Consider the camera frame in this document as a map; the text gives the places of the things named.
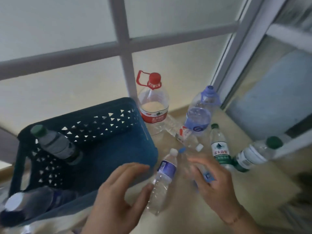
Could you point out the dark blue plastic basket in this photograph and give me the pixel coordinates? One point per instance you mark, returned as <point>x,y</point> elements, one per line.
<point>114,153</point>

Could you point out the person's right hand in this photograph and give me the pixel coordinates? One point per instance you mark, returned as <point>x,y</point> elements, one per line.
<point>218,192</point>

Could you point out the small bottle with red label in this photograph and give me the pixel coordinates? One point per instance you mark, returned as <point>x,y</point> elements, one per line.
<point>184,134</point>

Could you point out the grey window frame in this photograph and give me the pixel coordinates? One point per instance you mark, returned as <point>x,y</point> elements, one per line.
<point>124,46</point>

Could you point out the white-capped bottle with dark label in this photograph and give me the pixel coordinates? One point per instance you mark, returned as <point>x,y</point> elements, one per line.
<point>31,204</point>

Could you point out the person's left thumb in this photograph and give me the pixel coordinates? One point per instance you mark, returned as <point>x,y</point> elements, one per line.
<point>144,196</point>

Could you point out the person's right forearm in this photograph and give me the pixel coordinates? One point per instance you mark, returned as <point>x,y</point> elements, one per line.
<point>243,224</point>

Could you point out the person's right thumb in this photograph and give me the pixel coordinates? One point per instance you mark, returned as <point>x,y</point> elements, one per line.
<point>198,179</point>

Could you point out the large bottle with blue cap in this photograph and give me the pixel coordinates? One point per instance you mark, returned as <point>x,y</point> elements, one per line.
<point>198,116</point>

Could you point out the person's left hand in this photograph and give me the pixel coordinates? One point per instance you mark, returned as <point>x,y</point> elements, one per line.
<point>111,207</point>

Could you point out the slim green-labelled water bottle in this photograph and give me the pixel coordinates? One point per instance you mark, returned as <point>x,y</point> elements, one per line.
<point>220,149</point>

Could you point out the white-capped bottle with purple label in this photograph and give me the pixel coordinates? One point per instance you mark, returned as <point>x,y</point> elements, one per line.
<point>165,173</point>

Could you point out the blue-capped clear water bottle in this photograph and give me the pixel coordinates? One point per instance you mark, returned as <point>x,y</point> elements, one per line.
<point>184,165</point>

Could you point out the white sliding door frame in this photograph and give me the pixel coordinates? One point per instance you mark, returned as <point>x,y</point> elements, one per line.
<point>243,58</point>

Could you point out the large bottle with red cap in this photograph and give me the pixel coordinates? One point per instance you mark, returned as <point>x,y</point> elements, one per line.
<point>153,107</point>

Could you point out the wide green-capped white-labelled bottle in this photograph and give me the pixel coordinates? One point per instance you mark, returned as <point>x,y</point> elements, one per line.
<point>253,154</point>

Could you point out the green-capped bottle with grey label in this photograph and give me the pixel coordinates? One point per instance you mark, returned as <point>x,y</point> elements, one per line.
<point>57,144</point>

